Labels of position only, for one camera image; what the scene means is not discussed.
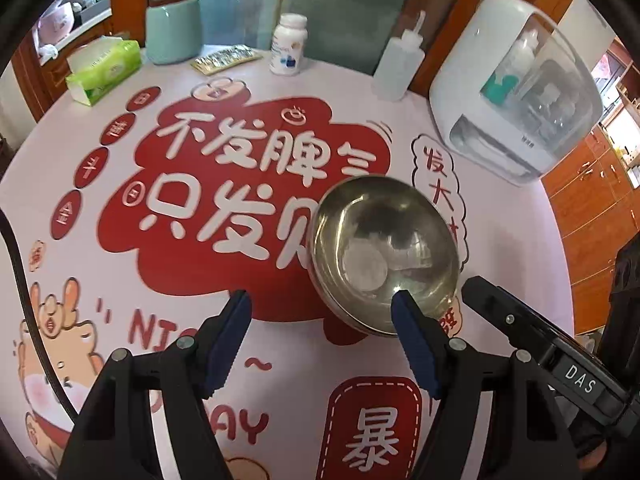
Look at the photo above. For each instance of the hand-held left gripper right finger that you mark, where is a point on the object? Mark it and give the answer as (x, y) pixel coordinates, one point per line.
(415, 345)

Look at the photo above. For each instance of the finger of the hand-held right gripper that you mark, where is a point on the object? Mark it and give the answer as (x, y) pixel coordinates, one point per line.
(500, 310)

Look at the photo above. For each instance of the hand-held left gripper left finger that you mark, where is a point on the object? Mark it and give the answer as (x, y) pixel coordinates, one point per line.
(230, 340)

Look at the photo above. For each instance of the small steel bowl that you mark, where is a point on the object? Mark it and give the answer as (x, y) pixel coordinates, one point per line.
(380, 240)

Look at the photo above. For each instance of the wooden shelf cabinet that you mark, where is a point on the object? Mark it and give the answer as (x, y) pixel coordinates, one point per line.
(590, 200)

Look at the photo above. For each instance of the pink printed tablecloth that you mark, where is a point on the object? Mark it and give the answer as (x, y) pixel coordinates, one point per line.
(250, 125)

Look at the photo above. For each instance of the white bottle sterilizer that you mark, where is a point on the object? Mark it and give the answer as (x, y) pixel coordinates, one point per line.
(465, 70)

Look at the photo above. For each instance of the clear squeeze bottle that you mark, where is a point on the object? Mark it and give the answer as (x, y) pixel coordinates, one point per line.
(397, 65)

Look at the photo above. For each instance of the foil blister pack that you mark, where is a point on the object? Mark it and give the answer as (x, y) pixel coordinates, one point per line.
(225, 59)

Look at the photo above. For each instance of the white pill bottle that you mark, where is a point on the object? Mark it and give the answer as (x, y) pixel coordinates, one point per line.
(289, 47)

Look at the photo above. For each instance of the green tissue pack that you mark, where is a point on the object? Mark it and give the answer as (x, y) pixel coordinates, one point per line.
(102, 70)

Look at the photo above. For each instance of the mint green canister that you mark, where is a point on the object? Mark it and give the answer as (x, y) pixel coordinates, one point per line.
(172, 35)

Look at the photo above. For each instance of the wooden kitchen base cabinet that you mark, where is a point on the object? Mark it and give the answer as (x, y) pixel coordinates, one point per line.
(45, 75)

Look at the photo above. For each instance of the glass door with gold ornament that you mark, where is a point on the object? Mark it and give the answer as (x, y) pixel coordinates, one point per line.
(350, 0)

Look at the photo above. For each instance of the pink kitchen appliance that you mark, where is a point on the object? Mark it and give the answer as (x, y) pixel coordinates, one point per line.
(55, 22)

